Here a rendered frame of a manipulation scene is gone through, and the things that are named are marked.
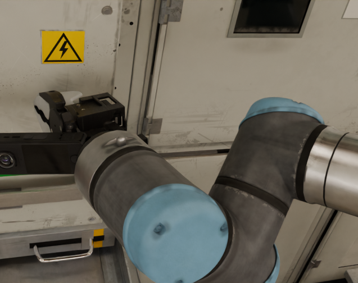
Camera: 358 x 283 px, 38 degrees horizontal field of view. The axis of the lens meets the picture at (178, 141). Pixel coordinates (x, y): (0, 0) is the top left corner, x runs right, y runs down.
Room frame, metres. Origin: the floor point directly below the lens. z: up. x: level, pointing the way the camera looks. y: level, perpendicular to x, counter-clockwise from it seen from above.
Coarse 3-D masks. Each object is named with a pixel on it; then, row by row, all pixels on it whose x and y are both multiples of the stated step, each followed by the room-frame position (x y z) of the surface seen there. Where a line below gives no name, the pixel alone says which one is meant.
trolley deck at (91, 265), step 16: (32, 256) 0.56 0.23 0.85; (48, 256) 0.57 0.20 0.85; (96, 256) 0.59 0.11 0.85; (0, 272) 0.51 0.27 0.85; (16, 272) 0.52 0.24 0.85; (32, 272) 0.53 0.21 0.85; (48, 272) 0.54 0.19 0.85; (64, 272) 0.54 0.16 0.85; (80, 272) 0.55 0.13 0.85; (96, 272) 0.56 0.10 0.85
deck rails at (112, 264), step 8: (104, 248) 0.61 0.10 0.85; (112, 248) 0.61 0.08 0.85; (120, 248) 0.58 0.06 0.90; (104, 256) 0.59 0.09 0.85; (112, 256) 0.60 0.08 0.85; (120, 256) 0.58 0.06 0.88; (104, 264) 0.57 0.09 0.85; (112, 264) 0.58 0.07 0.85; (120, 264) 0.57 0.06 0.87; (104, 272) 0.56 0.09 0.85; (112, 272) 0.56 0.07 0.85; (120, 272) 0.56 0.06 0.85; (128, 272) 0.52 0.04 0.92; (104, 280) 0.54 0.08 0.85; (112, 280) 0.54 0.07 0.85; (120, 280) 0.55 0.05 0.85; (128, 280) 0.52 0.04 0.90
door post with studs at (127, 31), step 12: (132, 0) 0.92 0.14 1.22; (132, 12) 0.92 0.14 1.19; (132, 24) 0.93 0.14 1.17; (120, 36) 0.92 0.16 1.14; (132, 36) 0.93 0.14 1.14; (120, 48) 0.92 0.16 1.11; (132, 48) 0.93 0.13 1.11; (120, 60) 0.92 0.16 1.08; (120, 72) 0.92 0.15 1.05; (120, 84) 0.92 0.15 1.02; (120, 96) 0.92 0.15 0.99
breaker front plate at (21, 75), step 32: (0, 0) 0.55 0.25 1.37; (32, 0) 0.57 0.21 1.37; (64, 0) 0.58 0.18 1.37; (96, 0) 0.60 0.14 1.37; (0, 32) 0.55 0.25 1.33; (32, 32) 0.57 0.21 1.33; (96, 32) 0.60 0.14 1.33; (0, 64) 0.55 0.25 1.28; (32, 64) 0.57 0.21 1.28; (64, 64) 0.58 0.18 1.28; (96, 64) 0.60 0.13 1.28; (0, 96) 0.55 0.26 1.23; (32, 96) 0.57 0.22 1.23; (0, 128) 0.55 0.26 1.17; (32, 128) 0.57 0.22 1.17; (0, 192) 0.54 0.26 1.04; (0, 224) 0.54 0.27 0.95; (32, 224) 0.56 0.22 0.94; (64, 224) 0.58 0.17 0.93
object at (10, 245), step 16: (96, 224) 0.61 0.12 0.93; (0, 240) 0.53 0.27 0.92; (16, 240) 0.54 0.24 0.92; (32, 240) 0.55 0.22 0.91; (48, 240) 0.56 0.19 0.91; (64, 240) 0.57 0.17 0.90; (80, 240) 0.59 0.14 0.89; (96, 240) 0.60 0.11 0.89; (112, 240) 0.61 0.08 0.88; (0, 256) 0.53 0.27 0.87; (16, 256) 0.54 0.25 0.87
